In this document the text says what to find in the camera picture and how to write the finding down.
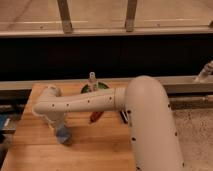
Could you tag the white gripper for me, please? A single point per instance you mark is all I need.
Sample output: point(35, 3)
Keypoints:
point(48, 111)

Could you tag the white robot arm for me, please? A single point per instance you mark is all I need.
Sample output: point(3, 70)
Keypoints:
point(153, 132)

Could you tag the green ceramic bowl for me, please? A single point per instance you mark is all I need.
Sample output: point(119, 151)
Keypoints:
point(101, 85)

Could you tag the clear glass bottle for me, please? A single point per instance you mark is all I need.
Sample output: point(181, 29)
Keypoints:
point(92, 82)

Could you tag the red brown spatula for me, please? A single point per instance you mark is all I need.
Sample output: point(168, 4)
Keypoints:
point(95, 116)

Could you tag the black striped eraser block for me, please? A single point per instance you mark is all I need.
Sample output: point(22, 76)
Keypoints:
point(124, 117)

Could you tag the left wooden post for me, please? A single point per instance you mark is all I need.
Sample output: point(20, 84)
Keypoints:
point(65, 16)

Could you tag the wooden post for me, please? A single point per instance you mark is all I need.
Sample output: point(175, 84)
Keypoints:
point(65, 16)
point(130, 15)

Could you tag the right wooden post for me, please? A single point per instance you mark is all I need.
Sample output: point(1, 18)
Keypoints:
point(130, 15)

